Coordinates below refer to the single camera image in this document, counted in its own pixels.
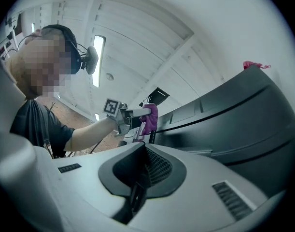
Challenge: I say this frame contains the red cloth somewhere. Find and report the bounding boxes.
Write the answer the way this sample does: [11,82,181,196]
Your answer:
[243,60,271,70]

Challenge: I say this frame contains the person's head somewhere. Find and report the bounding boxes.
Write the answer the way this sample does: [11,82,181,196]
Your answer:
[6,24,80,100]

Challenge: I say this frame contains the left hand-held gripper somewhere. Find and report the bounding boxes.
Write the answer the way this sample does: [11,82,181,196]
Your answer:
[103,98,152,143]

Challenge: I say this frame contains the purple cleaning cloth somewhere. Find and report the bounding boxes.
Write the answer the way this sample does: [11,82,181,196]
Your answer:
[140,102,160,136]

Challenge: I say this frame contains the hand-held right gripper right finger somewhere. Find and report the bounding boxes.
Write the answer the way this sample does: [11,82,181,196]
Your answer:
[127,142,284,232]

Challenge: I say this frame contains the person's black t-shirt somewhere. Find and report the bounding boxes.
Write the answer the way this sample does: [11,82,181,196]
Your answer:
[9,99,75,159]

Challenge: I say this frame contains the black head-worn camera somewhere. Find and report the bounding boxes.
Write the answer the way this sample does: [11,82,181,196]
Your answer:
[42,24,99,75]

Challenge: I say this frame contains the person's left forearm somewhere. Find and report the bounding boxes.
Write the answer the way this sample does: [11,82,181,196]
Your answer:
[65,116,119,152]

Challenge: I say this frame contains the thin black cable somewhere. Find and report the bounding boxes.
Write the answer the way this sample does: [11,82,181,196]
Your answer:
[89,139,102,154]

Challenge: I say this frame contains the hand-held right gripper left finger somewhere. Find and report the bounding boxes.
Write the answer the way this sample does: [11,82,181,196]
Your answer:
[32,142,147,232]

